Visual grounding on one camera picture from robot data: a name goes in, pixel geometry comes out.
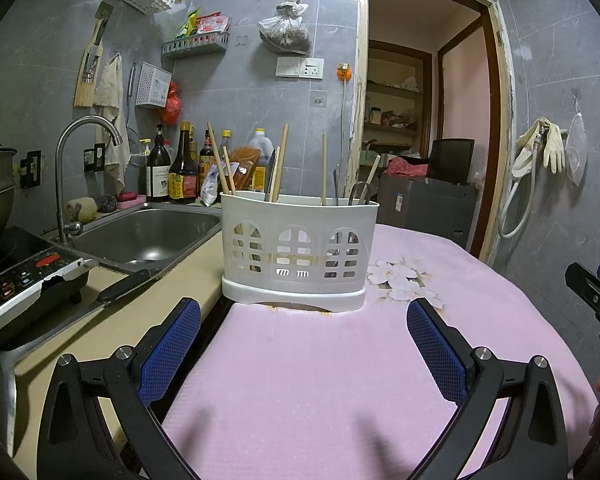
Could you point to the steel sink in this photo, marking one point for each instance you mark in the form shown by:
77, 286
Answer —
145, 235

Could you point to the small adhesive wall hook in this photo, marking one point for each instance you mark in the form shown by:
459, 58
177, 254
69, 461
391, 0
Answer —
320, 100

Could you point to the orange wall hook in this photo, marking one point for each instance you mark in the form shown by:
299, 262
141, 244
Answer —
345, 72

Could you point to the dark bottle yellow cap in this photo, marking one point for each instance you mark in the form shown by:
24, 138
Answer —
194, 147

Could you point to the white perforated wall box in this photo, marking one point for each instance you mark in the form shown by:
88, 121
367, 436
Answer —
152, 85

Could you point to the pink soap dish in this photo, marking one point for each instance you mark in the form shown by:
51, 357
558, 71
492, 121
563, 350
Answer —
130, 197

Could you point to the grey wall rack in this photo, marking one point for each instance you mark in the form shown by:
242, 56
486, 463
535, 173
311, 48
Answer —
195, 45

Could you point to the steel straight peeler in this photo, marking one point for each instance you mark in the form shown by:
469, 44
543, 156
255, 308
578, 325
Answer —
362, 195

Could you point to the hanging clear plastic bag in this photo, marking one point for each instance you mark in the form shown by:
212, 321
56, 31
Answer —
576, 150

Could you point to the steel wool scourer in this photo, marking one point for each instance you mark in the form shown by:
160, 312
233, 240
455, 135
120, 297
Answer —
107, 202

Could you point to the pink floral table cloth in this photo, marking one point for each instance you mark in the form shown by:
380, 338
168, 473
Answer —
305, 385

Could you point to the black induction cooker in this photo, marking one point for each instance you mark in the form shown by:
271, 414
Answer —
25, 275

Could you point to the blue white plastic bag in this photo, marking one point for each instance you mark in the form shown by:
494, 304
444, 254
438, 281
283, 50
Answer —
211, 187

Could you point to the beige dish towel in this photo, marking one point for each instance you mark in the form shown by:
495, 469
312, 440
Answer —
110, 90

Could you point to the hanging kitchen knife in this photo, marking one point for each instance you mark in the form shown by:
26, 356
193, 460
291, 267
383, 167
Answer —
98, 35

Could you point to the red seasoning packets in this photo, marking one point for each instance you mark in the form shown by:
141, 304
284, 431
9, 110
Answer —
212, 22

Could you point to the black wall socket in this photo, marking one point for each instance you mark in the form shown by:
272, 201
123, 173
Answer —
31, 167
96, 157

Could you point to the steel faucet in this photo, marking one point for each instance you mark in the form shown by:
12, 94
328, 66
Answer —
62, 175

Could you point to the white plastic utensil holder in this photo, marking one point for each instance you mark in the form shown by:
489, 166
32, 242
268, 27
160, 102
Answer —
300, 220

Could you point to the dark pump bottle white label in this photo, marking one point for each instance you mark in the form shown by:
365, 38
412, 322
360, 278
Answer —
157, 175

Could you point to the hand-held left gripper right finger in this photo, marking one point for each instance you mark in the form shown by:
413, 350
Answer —
437, 352

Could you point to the metal wall hook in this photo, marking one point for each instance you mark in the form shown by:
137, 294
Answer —
575, 95

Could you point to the dark bottle red label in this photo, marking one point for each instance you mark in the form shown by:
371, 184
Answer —
206, 155

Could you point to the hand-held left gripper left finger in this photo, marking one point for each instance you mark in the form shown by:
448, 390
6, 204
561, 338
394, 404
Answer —
170, 350

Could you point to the large oil jug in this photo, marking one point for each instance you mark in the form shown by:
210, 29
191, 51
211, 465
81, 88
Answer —
260, 152

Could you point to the red plastic bag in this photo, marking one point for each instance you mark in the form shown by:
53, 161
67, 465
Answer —
172, 107

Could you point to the clear bottle yellow cap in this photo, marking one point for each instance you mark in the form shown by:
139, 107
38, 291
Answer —
225, 142

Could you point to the red cloth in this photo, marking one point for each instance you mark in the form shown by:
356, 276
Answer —
407, 166

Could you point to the black flat panel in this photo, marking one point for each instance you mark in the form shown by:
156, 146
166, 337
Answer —
452, 160

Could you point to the loofah sponge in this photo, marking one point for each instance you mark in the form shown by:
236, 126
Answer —
80, 209

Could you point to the hanging wooden cutting board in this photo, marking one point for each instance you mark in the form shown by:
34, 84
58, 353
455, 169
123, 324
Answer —
82, 95

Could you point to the yellow green seasoning packet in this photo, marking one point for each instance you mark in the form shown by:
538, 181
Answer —
189, 22

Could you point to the cream rubber glove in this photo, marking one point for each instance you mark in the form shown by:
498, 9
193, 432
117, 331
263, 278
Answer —
527, 147
555, 147

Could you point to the wooden door frame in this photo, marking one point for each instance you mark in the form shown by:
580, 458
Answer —
361, 110

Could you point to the orange food packet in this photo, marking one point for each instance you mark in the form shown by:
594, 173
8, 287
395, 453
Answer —
242, 167

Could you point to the white wall socket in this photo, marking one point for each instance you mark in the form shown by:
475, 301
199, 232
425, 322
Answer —
311, 68

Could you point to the hanging bag of dried goods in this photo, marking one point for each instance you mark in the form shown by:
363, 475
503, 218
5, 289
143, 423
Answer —
285, 30

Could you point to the wooden shelving unit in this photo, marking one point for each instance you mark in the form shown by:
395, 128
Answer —
390, 91

